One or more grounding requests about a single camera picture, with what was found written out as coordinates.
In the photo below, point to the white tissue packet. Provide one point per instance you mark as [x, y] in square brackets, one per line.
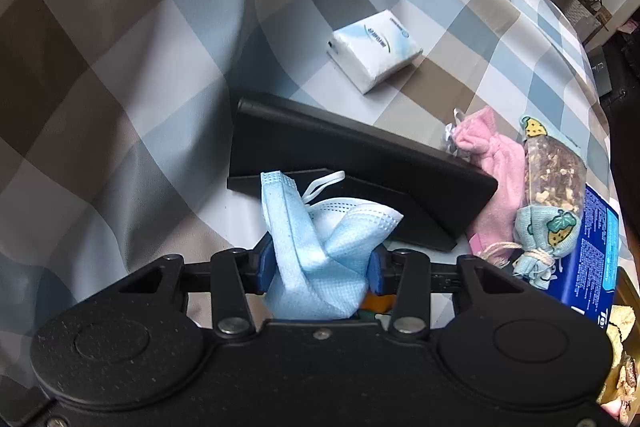
[375, 52]

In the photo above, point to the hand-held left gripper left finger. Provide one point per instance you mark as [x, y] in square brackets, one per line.
[262, 267]

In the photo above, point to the potted plant in white basket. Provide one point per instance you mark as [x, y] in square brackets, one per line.
[590, 7]

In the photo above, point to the grey flat panel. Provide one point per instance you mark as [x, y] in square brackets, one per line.
[600, 74]

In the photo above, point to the blue face mask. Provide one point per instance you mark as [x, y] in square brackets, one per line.
[310, 267]

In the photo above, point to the blue brown checkered tablecloth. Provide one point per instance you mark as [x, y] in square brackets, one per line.
[125, 82]

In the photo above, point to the blue tissue pack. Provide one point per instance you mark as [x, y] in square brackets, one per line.
[595, 257]

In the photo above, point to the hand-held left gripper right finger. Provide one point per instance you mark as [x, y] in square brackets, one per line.
[376, 272]

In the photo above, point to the strawberry print pouch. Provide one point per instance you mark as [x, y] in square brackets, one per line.
[550, 177]

